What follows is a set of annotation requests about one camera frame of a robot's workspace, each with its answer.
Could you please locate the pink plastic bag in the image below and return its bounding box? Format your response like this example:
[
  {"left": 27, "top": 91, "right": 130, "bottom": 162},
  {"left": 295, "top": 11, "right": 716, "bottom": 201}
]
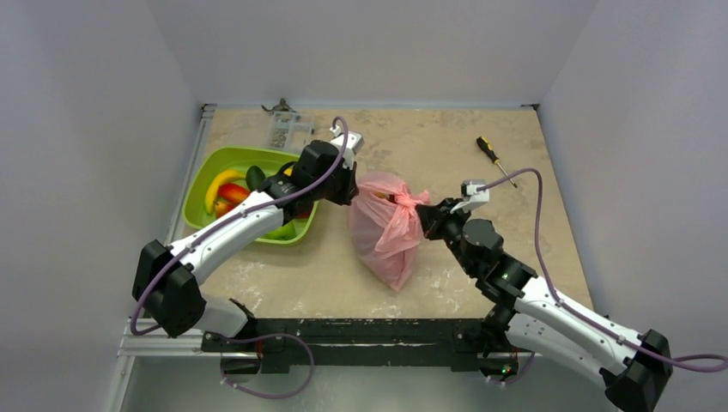
[{"left": 349, "top": 172, "right": 431, "bottom": 292}]

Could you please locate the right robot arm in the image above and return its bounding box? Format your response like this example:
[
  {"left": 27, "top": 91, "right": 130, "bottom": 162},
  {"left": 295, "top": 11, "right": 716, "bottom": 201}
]
[{"left": 416, "top": 198, "right": 673, "bottom": 411}]

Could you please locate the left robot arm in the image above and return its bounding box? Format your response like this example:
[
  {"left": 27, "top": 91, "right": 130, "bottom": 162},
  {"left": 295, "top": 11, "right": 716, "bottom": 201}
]
[{"left": 132, "top": 132, "right": 364, "bottom": 351}]

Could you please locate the red fake pomegranate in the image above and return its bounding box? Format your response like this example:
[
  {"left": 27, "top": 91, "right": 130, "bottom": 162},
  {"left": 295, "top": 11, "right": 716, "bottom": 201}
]
[{"left": 294, "top": 209, "right": 313, "bottom": 219}]

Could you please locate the dark green fake avocado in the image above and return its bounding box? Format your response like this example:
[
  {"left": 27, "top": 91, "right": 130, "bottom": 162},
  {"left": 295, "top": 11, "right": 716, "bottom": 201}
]
[{"left": 246, "top": 165, "right": 266, "bottom": 192}]

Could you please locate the green fake apple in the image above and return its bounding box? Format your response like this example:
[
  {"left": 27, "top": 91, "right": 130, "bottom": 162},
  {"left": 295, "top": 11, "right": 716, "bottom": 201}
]
[{"left": 264, "top": 221, "right": 297, "bottom": 241}]

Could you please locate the red orange fake mango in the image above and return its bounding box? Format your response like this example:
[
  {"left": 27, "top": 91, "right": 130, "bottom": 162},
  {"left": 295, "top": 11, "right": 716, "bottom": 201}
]
[{"left": 217, "top": 183, "right": 251, "bottom": 205}]

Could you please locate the yellow fake banana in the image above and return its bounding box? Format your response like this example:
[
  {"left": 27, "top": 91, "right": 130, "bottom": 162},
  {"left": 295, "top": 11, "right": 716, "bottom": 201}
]
[{"left": 203, "top": 169, "right": 246, "bottom": 215}]

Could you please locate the clear plastic screw box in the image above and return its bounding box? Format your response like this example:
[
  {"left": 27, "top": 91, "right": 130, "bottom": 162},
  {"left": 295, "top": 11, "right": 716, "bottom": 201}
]
[{"left": 236, "top": 112, "right": 315, "bottom": 155}]

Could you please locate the dark metal clamp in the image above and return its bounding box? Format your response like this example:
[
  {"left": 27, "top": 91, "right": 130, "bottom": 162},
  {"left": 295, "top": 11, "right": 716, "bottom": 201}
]
[{"left": 260, "top": 98, "right": 295, "bottom": 114}]

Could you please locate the black yellow screwdriver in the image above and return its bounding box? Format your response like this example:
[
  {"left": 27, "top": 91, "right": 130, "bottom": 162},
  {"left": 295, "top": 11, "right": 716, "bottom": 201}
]
[{"left": 476, "top": 136, "right": 518, "bottom": 188}]

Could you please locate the green plastic tray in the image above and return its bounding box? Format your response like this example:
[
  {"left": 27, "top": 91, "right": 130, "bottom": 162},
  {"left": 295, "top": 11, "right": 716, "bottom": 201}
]
[{"left": 174, "top": 147, "right": 299, "bottom": 248}]

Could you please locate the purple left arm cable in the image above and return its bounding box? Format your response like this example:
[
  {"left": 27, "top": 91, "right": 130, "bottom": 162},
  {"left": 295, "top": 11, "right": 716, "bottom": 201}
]
[{"left": 129, "top": 116, "right": 350, "bottom": 337}]

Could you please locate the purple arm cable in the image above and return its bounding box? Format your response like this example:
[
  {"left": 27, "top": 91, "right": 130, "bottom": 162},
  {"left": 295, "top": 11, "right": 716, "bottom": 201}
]
[
  {"left": 476, "top": 167, "right": 728, "bottom": 374},
  {"left": 129, "top": 116, "right": 350, "bottom": 337}
]

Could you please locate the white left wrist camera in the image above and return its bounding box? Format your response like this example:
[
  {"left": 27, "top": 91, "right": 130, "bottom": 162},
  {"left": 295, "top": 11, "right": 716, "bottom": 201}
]
[{"left": 330, "top": 126, "right": 364, "bottom": 157}]

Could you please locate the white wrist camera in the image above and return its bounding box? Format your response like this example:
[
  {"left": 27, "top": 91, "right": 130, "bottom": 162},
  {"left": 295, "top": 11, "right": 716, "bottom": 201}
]
[
  {"left": 330, "top": 126, "right": 364, "bottom": 157},
  {"left": 454, "top": 179, "right": 490, "bottom": 213}
]

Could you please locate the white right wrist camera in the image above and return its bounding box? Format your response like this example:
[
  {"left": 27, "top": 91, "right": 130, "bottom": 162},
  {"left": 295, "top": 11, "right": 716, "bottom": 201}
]
[{"left": 454, "top": 179, "right": 490, "bottom": 213}]

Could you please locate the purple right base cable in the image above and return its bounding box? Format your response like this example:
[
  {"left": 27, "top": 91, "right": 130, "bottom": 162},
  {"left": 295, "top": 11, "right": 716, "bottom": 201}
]
[{"left": 486, "top": 351, "right": 537, "bottom": 388}]

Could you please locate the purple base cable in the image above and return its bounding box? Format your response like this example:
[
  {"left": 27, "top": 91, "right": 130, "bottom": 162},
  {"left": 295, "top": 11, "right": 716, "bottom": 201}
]
[
  {"left": 219, "top": 331, "right": 318, "bottom": 400},
  {"left": 486, "top": 351, "right": 537, "bottom": 388}
]

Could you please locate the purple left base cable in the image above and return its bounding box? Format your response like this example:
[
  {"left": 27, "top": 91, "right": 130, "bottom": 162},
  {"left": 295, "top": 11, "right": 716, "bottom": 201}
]
[{"left": 219, "top": 331, "right": 318, "bottom": 400}]

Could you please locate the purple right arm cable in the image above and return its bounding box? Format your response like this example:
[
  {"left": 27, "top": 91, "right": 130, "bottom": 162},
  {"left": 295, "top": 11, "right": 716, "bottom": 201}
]
[{"left": 476, "top": 167, "right": 728, "bottom": 374}]

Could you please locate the aluminium frame rail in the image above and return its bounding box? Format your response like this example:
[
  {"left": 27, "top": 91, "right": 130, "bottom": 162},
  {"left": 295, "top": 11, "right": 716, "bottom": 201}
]
[{"left": 102, "top": 104, "right": 218, "bottom": 411}]

